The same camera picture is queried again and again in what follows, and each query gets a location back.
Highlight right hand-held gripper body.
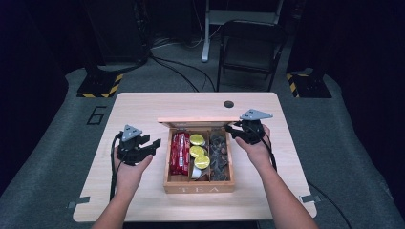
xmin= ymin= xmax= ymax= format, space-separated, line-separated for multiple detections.
xmin=236 ymin=108 xmax=275 ymax=146

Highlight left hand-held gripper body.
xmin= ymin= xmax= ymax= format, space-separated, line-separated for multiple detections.
xmin=116 ymin=124 xmax=151 ymax=167

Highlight wooden glass-window box lid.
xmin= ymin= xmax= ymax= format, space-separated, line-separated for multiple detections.
xmin=157 ymin=116 xmax=241 ymax=129

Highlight wooden tea box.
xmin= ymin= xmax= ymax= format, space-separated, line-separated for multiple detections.
xmin=162 ymin=126 xmax=236 ymax=195

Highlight person's right hand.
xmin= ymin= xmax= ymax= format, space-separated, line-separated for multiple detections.
xmin=234 ymin=123 xmax=275 ymax=173

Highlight person's left hand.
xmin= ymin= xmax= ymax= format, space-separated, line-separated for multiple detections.
xmin=113 ymin=145 xmax=155 ymax=196

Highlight red snack packet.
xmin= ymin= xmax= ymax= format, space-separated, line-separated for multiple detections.
xmin=169 ymin=132 xmax=183 ymax=177
xmin=179 ymin=132 xmax=192 ymax=177

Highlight pile of dark packets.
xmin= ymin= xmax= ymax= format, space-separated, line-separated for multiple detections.
xmin=209 ymin=129 xmax=230 ymax=182

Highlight yellow-lidded capsule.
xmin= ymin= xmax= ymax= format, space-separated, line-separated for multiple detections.
xmin=193 ymin=155 xmax=212 ymax=171
xmin=189 ymin=133 xmax=206 ymax=147
xmin=189 ymin=145 xmax=206 ymax=159

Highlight black tape floor marking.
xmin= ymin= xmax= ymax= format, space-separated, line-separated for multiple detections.
xmin=86 ymin=105 xmax=108 ymax=126

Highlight black yellow striped stand base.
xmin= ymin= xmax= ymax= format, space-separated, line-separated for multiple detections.
xmin=76 ymin=72 xmax=125 ymax=99
xmin=285 ymin=71 xmax=332 ymax=99

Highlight grey tape strip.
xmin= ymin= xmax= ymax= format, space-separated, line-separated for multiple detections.
xmin=299 ymin=194 xmax=322 ymax=204
xmin=67 ymin=196 xmax=92 ymax=210

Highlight black folding chair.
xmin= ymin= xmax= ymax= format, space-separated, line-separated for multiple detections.
xmin=216 ymin=19 xmax=288 ymax=93

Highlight black cabinet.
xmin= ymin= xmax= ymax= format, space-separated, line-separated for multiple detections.
xmin=83 ymin=0 xmax=151 ymax=67

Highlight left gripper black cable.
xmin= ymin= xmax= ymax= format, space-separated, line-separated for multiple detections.
xmin=109 ymin=132 xmax=124 ymax=202

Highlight black floor cable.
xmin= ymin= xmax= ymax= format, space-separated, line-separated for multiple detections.
xmin=148 ymin=52 xmax=218 ymax=94

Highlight white metal desk frame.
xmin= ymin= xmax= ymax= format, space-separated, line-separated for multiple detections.
xmin=201 ymin=0 xmax=285 ymax=63

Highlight white floor cables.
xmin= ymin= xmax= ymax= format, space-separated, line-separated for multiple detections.
xmin=150 ymin=6 xmax=223 ymax=52

